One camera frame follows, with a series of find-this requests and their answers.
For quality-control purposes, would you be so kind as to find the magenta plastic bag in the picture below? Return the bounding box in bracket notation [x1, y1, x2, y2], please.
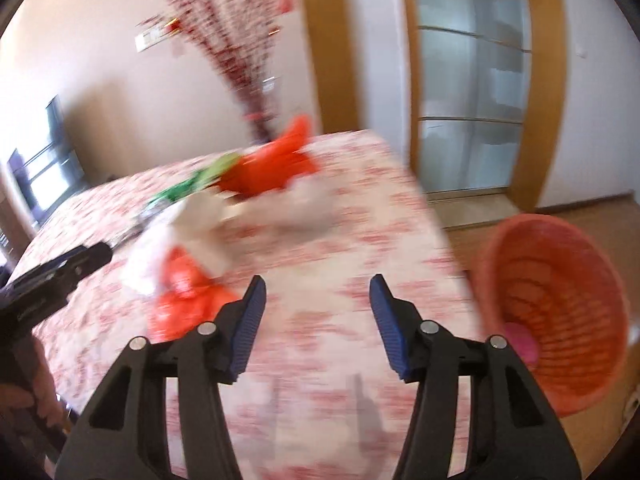
[504, 322, 539, 367]

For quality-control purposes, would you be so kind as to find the orange plastic bag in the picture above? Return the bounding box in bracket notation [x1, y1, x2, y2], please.
[218, 115, 318, 198]
[148, 247, 240, 342]

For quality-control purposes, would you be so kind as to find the dark green plastic bag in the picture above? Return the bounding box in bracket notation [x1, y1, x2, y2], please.
[149, 172, 212, 205]

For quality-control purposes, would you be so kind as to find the cream paper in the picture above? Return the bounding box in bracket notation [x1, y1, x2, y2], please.
[145, 191, 231, 278]

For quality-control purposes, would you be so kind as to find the light green plastic bag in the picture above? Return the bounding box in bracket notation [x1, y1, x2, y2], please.
[195, 152, 242, 188]

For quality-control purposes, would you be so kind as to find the white plastic bag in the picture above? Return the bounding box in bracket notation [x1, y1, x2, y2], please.
[239, 174, 338, 237]

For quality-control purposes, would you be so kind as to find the red plastic trash basket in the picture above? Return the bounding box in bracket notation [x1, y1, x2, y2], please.
[471, 214, 629, 417]

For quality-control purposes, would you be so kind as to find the person's left hand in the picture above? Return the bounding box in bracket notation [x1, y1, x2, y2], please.
[1, 336, 64, 427]

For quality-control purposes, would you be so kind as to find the black flat television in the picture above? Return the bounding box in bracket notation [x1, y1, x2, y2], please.
[8, 96, 88, 226]

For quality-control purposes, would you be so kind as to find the floral red white tablecloth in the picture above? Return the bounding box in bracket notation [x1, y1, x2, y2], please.
[12, 131, 484, 479]

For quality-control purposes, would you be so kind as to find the clear glass vase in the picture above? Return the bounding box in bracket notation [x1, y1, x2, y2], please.
[241, 76, 279, 145]

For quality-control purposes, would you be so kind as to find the red berry branch bouquet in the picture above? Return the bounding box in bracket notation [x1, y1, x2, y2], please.
[139, 0, 284, 106]

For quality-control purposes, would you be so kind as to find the frosted glass sliding door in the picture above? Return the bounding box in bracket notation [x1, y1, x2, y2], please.
[416, 0, 530, 192]

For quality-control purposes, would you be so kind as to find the white wall switch plate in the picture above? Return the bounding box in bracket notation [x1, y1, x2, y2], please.
[134, 24, 172, 53]

